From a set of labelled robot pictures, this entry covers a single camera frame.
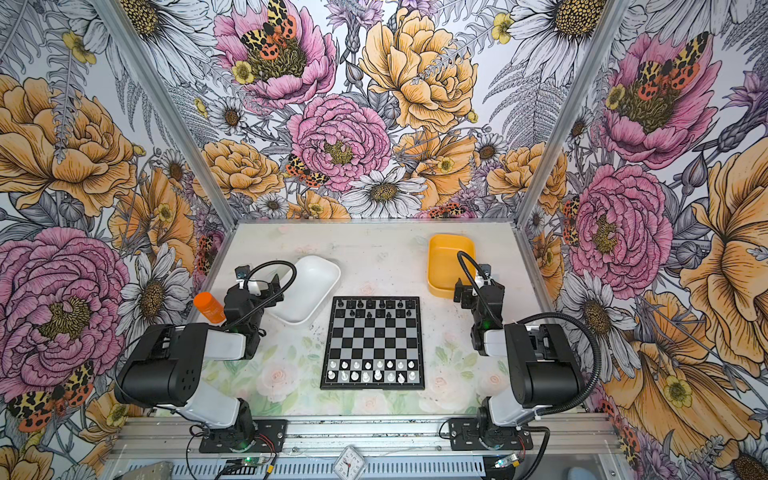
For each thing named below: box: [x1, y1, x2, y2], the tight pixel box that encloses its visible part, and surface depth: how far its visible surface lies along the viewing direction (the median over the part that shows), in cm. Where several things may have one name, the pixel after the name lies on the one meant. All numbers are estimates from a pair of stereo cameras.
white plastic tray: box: [253, 255, 341, 325], surface depth 96 cm
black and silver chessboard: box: [320, 296, 426, 391], surface depth 89 cm
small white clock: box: [333, 445, 366, 480], surface depth 70 cm
